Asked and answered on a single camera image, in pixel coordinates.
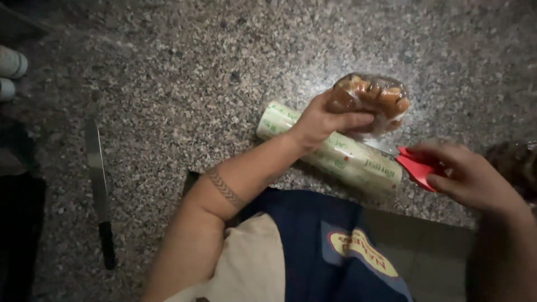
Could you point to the cling film roll green print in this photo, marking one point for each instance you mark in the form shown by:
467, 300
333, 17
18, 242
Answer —
348, 161

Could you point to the plastic-wrapped brown food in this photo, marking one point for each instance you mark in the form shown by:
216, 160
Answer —
373, 98

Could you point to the beige shirt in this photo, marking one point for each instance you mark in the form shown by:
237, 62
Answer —
251, 264

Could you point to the person's right hand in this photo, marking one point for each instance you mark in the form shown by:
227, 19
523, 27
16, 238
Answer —
474, 180

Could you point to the navy apron yellow patch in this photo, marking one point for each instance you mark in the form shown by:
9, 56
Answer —
306, 247

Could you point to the dark brown wrapped food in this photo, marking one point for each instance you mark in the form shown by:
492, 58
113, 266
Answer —
514, 167

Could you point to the person's left hand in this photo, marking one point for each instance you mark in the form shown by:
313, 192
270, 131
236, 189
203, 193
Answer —
315, 122

